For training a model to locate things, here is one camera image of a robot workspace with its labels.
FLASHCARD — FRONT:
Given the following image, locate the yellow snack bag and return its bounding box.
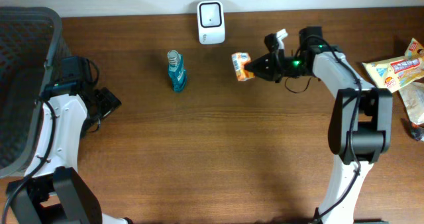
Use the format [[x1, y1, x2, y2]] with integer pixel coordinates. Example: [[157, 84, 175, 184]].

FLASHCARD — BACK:
[[362, 38, 423, 93]]

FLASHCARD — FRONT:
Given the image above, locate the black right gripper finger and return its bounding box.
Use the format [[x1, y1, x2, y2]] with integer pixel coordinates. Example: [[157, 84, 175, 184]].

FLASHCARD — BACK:
[[264, 33, 279, 52], [244, 54, 275, 80]]

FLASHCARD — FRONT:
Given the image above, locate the white barcode scanner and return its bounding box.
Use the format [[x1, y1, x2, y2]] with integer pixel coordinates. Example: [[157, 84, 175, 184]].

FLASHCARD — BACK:
[[197, 1, 225, 45]]

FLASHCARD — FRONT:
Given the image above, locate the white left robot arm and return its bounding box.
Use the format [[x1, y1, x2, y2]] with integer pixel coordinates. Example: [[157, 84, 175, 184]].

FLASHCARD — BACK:
[[1, 56, 131, 224]]

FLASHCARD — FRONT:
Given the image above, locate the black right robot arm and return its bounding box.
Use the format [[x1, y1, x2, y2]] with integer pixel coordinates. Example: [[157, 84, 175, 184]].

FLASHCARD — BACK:
[[245, 27, 393, 223]]

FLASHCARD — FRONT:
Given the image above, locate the grey plastic lattice basket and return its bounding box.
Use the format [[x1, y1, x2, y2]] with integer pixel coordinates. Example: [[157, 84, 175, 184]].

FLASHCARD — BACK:
[[1, 7, 72, 178]]

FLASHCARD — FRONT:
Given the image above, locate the silver triangular snack packet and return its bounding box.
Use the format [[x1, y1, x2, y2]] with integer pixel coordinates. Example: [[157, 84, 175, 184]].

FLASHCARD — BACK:
[[409, 121, 423, 141]]

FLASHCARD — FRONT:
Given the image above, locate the teal mouthwash bottle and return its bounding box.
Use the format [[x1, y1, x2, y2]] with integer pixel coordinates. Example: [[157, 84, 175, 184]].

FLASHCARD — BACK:
[[167, 50, 187, 92]]

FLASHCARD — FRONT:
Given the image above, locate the orange white small box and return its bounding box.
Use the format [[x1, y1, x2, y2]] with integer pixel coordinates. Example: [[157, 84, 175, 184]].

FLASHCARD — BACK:
[[231, 52, 255, 82]]

